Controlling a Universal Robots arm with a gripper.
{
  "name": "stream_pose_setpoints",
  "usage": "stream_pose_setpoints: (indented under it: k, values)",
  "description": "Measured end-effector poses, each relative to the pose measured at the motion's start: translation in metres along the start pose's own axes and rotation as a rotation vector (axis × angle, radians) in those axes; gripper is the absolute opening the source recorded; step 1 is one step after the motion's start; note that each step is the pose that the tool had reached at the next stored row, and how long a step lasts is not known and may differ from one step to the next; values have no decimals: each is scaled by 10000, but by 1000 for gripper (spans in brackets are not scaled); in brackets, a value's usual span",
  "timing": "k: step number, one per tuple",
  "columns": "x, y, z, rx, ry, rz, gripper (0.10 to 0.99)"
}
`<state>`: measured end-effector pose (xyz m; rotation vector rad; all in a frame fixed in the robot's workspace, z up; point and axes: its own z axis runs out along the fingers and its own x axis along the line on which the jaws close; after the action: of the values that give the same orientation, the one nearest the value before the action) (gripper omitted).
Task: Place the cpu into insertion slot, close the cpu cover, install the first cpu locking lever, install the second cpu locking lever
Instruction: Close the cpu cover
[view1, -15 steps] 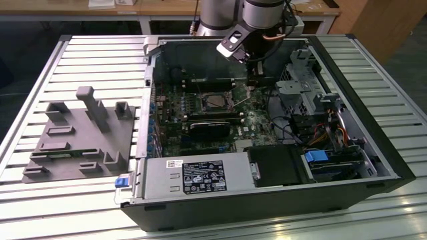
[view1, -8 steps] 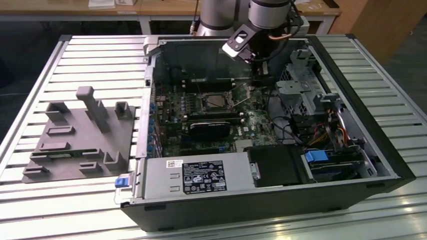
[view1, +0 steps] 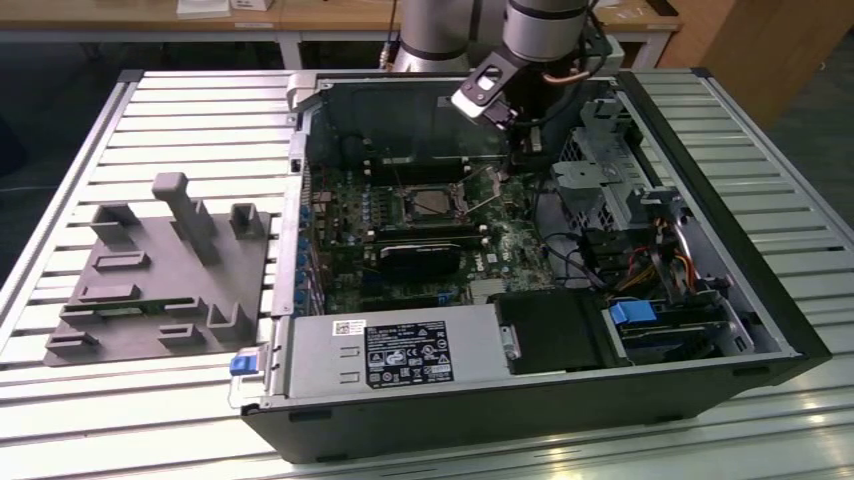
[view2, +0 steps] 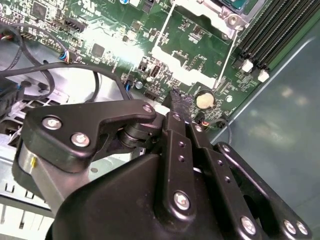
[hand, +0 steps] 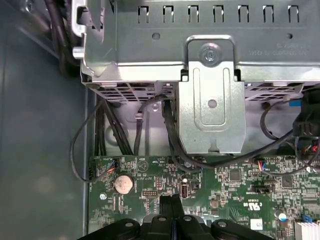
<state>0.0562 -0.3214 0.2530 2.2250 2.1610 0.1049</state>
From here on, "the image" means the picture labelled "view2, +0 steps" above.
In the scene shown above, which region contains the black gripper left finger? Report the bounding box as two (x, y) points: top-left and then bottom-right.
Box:
(12, 90), (198, 227)

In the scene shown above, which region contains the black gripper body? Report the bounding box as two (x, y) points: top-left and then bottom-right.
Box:
(46, 152), (286, 240)

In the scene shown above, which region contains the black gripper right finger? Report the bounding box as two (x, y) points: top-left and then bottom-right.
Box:
(181, 94), (313, 240)

